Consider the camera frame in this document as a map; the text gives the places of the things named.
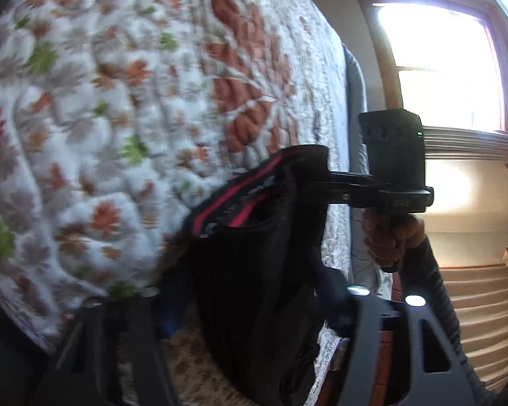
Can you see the black pants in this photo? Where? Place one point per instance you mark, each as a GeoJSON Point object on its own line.
{"type": "Point", "coordinates": [258, 283]}

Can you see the wooden bed frame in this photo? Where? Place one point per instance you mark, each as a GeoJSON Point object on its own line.
{"type": "Point", "coordinates": [387, 359]}

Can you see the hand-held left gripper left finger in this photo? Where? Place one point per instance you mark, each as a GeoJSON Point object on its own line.
{"type": "Point", "coordinates": [169, 325]}

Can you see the wooden framed window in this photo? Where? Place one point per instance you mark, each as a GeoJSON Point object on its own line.
{"type": "Point", "coordinates": [440, 50]}

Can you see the person's right hand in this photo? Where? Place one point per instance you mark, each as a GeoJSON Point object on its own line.
{"type": "Point", "coordinates": [381, 241]}

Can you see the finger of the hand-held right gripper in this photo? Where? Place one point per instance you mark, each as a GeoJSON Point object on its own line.
{"type": "Point", "coordinates": [338, 186]}

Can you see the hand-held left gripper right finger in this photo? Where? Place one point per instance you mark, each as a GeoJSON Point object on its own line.
{"type": "Point", "coordinates": [334, 300]}

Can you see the floral quilted blanket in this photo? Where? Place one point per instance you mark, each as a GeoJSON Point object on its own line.
{"type": "Point", "coordinates": [110, 93]}

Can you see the grey bed sheet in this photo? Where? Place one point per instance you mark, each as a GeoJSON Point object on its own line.
{"type": "Point", "coordinates": [357, 93]}

